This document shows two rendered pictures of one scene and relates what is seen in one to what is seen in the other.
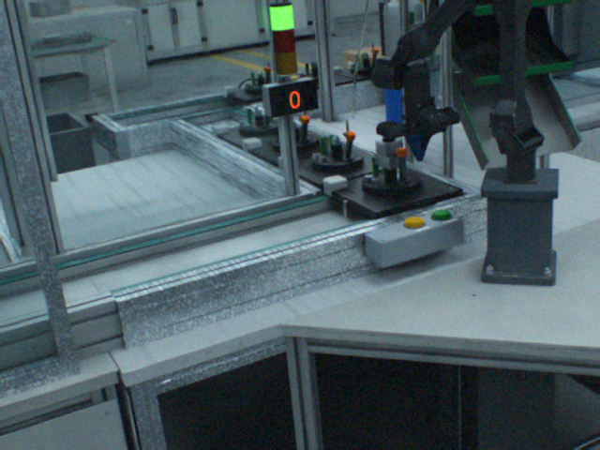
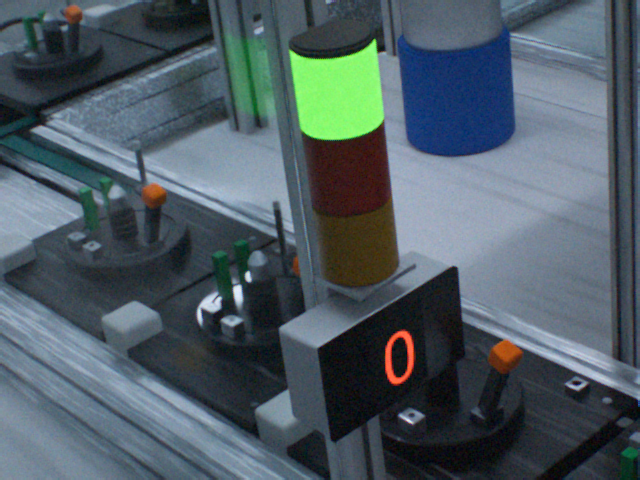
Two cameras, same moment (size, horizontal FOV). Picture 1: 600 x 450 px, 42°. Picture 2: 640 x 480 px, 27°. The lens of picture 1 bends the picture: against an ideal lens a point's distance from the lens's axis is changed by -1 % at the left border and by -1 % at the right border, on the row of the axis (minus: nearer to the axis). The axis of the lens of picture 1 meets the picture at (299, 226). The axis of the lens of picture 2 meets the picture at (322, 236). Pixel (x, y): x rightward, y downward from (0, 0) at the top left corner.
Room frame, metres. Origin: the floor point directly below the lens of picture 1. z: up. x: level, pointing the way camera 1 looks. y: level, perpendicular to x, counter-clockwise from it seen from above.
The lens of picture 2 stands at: (1.09, 0.18, 1.69)
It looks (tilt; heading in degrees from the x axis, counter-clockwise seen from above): 29 degrees down; 347
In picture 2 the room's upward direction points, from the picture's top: 8 degrees counter-clockwise
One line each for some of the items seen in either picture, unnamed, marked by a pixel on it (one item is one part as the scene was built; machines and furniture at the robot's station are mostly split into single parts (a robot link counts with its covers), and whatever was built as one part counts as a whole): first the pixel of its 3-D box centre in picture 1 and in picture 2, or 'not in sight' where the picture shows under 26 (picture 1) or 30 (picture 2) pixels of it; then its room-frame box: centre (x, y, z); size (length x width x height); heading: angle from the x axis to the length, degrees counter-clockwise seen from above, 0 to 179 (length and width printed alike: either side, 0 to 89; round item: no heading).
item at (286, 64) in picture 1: (286, 62); (355, 232); (1.80, 0.00, 1.28); 0.05 x 0.05 x 0.05
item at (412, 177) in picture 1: (391, 183); not in sight; (1.78, -0.23, 0.98); 0.14 x 0.14 x 0.02
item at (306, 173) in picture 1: (336, 148); (439, 373); (2.01, -0.12, 1.01); 0.24 x 0.24 x 0.13; 26
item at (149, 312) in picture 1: (323, 258); not in sight; (1.52, -0.04, 0.91); 0.89 x 0.06 x 0.11; 116
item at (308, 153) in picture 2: (283, 39); (346, 160); (1.80, 0.00, 1.33); 0.05 x 0.05 x 0.05
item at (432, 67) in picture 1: (416, 75); not in sight; (1.67, -0.28, 1.25); 0.09 x 0.06 x 0.07; 44
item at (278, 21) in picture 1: (281, 17); (337, 83); (1.80, 0.00, 1.38); 0.05 x 0.05 x 0.05
